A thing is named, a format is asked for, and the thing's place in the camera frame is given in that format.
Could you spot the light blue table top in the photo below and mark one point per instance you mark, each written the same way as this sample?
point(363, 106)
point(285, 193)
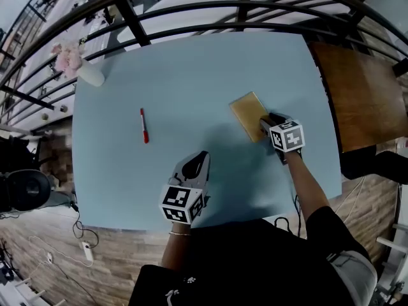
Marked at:
point(191, 84)

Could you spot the brown wooden table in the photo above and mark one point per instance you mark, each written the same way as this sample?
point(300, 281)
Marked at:
point(360, 97)

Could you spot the black padded chair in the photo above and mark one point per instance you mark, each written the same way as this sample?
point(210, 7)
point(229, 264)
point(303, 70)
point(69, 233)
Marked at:
point(28, 190)

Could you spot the small brown round pot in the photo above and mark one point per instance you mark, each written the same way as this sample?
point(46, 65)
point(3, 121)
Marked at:
point(63, 108)

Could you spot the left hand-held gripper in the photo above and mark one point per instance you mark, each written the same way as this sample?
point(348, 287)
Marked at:
point(178, 199)

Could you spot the white metal frame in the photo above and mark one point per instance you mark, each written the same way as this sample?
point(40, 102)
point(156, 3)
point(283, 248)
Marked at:
point(392, 244)

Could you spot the person's grey shorts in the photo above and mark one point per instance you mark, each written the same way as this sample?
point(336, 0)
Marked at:
point(357, 276)

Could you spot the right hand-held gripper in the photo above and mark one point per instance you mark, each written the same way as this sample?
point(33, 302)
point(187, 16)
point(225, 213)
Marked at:
point(288, 137)

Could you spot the black swivel chair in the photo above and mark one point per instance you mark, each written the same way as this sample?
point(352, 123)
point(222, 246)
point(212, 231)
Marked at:
point(16, 153)

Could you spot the white wooden rack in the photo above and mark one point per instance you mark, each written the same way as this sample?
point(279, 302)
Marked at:
point(19, 292)

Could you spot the small white adapter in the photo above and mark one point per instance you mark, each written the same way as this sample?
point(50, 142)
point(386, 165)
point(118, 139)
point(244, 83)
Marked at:
point(49, 257)

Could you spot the black metal railing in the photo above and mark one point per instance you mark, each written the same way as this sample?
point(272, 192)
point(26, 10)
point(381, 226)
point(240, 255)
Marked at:
point(134, 22)

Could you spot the white power strip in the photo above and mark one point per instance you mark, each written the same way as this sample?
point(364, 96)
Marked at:
point(87, 250)

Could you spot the person's black shirt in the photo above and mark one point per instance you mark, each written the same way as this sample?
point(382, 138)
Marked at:
point(255, 260)

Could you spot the person's right forearm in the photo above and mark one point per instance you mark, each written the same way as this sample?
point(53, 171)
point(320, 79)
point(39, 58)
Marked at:
point(303, 186)

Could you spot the person's left forearm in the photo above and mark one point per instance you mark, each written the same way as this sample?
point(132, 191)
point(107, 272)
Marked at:
point(175, 250)

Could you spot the small green round pot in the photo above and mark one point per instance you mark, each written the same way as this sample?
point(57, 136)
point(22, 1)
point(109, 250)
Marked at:
point(44, 116)

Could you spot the brown notebook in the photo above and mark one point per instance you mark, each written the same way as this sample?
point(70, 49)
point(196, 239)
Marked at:
point(247, 113)

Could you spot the white vase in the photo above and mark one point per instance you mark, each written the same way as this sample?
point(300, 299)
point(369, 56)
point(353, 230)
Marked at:
point(92, 75)

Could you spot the red pen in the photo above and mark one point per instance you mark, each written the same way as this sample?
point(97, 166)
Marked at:
point(144, 126)

